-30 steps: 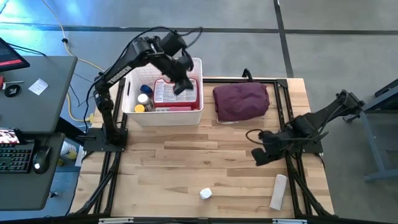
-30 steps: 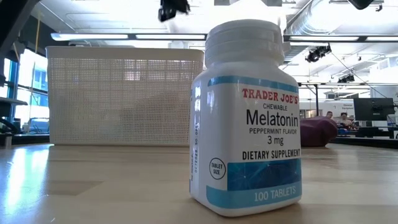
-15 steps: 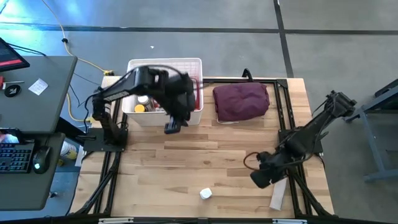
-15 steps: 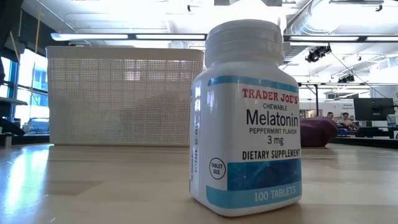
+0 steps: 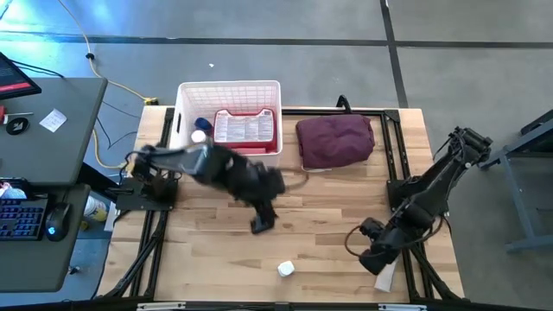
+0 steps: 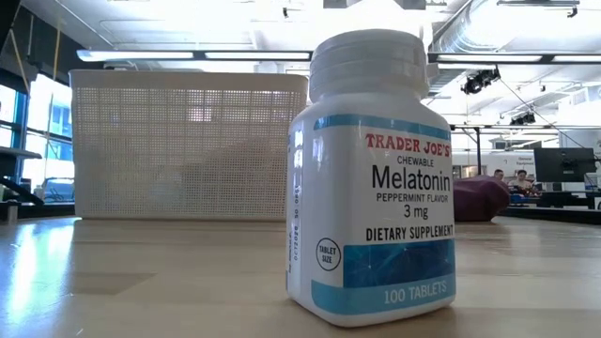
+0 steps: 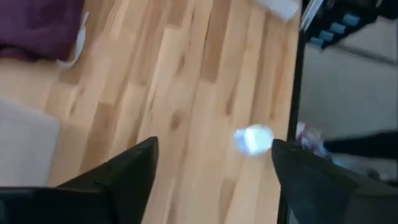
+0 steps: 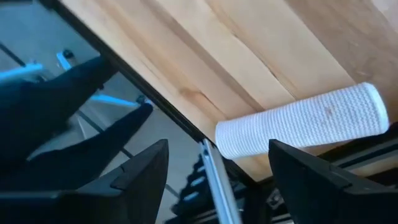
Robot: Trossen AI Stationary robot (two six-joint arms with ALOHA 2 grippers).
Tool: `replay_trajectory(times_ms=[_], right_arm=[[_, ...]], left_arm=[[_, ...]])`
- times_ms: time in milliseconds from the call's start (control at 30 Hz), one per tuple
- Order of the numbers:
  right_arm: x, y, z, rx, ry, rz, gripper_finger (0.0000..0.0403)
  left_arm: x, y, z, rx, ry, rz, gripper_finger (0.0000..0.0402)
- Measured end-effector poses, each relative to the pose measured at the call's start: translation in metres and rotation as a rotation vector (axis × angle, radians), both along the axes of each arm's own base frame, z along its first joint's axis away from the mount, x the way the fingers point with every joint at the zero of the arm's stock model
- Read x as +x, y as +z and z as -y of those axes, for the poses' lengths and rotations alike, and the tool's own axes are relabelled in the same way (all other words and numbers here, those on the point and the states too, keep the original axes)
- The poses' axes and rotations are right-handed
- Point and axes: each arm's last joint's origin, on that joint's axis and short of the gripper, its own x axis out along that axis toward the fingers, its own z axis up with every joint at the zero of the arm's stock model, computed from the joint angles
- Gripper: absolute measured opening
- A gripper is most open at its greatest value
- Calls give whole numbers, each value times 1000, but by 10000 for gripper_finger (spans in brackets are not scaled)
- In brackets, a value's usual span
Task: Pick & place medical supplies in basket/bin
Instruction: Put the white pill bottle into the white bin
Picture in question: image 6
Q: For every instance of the black background monitor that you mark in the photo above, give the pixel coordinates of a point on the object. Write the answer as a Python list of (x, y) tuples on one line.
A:
[(563, 164)]

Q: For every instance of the folded purple cloth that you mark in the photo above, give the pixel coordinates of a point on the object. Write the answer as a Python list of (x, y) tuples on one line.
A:
[(479, 197)]

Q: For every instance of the white melatonin supplement bottle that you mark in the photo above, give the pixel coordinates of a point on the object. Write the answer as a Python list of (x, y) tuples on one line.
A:
[(375, 211)]

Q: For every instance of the silver ventilation duct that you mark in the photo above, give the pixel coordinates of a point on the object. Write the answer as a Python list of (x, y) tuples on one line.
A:
[(469, 33)]

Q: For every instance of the person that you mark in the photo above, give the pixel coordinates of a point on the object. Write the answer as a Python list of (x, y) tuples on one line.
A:
[(521, 180), (498, 174)]

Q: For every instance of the black rig bar with lights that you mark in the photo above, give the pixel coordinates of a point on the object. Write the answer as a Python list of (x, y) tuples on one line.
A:
[(141, 55)]

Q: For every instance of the small white background bottle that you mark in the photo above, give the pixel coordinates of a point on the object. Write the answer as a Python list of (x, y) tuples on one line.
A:
[(38, 192)]

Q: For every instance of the black ceiling spotlight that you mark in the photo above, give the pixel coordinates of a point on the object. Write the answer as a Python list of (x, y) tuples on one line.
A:
[(479, 81), (523, 118)]

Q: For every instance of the dark side shelf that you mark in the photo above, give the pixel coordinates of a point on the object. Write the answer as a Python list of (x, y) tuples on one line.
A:
[(19, 153)]

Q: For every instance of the white perforated plastic basket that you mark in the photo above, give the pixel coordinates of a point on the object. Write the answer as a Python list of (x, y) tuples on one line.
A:
[(178, 150)]

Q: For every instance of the black background table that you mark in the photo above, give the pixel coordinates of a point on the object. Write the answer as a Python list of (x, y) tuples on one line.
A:
[(554, 199)]

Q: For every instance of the black background rig frame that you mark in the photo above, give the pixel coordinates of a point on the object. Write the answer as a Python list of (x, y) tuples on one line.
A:
[(478, 150)]

